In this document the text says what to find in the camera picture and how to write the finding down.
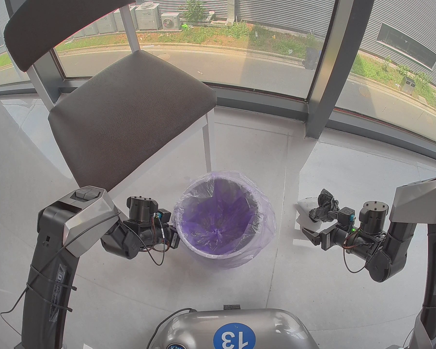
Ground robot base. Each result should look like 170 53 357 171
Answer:
147 306 318 349

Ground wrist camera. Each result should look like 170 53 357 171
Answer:
153 208 172 227
336 206 357 228

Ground purple plastic bag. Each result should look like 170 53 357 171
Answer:
171 171 277 269

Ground grey cushioned white chair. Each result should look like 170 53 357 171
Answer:
4 0 218 199

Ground black plastic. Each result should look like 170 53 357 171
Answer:
308 189 341 224

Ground white trash bin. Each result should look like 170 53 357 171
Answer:
174 177 268 264

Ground black cable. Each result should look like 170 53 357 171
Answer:
342 244 372 274
0 213 121 316
142 246 168 267
147 308 197 349

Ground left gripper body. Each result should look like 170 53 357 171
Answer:
150 226 181 250

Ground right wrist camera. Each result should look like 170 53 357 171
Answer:
336 206 357 228

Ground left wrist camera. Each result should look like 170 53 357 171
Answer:
153 208 172 227

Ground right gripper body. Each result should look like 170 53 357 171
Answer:
319 226 351 251

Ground white printed wrapper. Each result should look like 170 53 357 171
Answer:
297 196 335 225

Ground window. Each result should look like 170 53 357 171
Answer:
0 0 436 148

